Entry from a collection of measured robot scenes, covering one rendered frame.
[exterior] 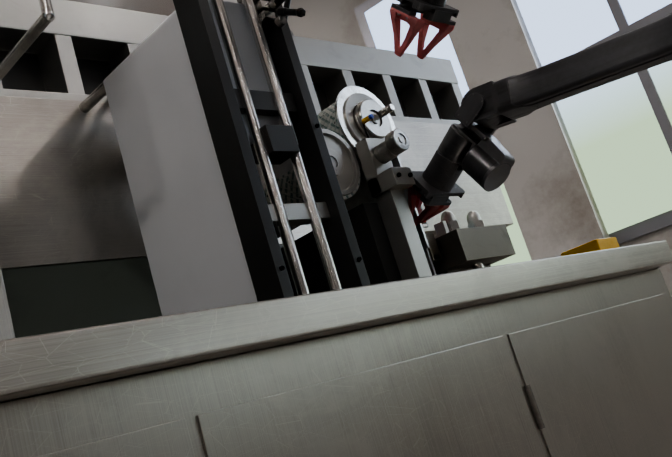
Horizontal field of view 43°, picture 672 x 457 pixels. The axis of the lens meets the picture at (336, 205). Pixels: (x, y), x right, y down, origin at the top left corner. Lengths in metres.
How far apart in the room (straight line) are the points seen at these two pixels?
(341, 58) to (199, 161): 0.91
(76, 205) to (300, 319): 0.74
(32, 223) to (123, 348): 0.76
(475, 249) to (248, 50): 0.57
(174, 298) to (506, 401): 0.55
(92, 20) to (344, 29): 2.48
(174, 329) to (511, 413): 0.49
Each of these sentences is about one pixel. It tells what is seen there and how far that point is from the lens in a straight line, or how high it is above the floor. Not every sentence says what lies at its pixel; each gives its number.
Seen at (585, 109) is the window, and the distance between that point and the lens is 3.42.
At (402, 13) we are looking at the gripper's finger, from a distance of 1.44.
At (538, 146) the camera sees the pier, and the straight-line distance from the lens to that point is 3.41.
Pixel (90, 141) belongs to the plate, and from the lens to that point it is 1.55.
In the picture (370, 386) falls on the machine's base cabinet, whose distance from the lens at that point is 0.90.
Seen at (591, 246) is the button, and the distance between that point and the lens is 1.40.
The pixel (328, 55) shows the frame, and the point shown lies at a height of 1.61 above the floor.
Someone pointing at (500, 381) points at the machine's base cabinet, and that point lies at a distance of 1.07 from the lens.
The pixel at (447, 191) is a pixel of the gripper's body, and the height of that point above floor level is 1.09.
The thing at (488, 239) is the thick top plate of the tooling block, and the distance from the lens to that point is 1.58.
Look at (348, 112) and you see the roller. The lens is 1.47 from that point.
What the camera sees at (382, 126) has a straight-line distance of 1.50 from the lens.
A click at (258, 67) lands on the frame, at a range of 1.23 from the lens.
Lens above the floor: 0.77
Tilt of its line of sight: 14 degrees up
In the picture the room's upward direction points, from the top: 17 degrees counter-clockwise
